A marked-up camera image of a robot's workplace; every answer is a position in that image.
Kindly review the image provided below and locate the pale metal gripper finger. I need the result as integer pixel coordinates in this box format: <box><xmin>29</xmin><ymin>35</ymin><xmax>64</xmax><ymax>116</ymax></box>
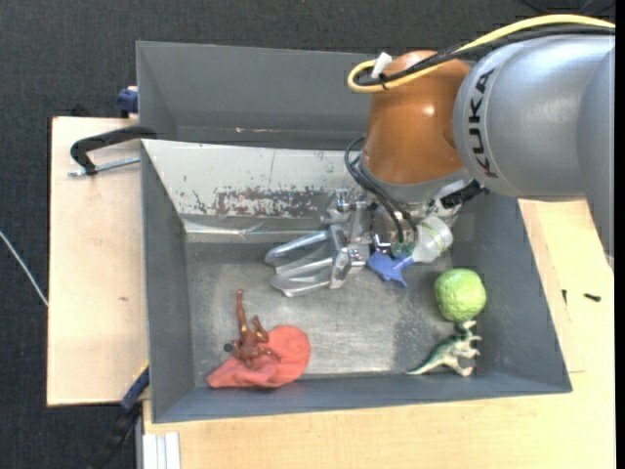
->
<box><xmin>264</xmin><ymin>226</ymin><xmax>354</xmax><ymax>269</ymax></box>
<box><xmin>270</xmin><ymin>246</ymin><xmax>367</xmax><ymax>298</ymax></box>

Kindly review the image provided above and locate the blue toy animal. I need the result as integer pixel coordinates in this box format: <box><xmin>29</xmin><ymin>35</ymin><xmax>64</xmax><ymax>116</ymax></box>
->
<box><xmin>365</xmin><ymin>250</ymin><xmax>410</xmax><ymax>288</ymax></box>

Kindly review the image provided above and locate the grey metal bin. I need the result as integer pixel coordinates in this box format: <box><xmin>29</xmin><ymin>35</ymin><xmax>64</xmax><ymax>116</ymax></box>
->
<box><xmin>135</xmin><ymin>40</ymin><xmax>573</xmax><ymax>424</ymax></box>

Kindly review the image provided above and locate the pink cloth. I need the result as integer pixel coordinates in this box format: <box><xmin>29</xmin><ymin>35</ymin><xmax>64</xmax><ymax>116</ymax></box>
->
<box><xmin>205</xmin><ymin>324</ymin><xmax>313</xmax><ymax>391</ymax></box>

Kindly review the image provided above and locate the red-brown toy animal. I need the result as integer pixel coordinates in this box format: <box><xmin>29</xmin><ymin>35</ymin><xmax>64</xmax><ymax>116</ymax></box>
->
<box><xmin>230</xmin><ymin>288</ymin><xmax>283</xmax><ymax>369</ymax></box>

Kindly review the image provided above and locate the green ball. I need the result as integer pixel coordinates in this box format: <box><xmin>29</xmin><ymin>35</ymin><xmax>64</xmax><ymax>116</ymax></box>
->
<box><xmin>433</xmin><ymin>268</ymin><xmax>488</xmax><ymax>323</ymax></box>

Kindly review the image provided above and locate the green toy dinosaur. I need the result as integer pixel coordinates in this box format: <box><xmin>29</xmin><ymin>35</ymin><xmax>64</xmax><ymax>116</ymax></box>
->
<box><xmin>404</xmin><ymin>320</ymin><xmax>483</xmax><ymax>378</ymax></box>

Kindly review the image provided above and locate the pale wood board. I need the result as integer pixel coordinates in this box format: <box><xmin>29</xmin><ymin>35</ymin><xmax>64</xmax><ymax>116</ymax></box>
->
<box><xmin>46</xmin><ymin>116</ymin><xmax>150</xmax><ymax>407</ymax></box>

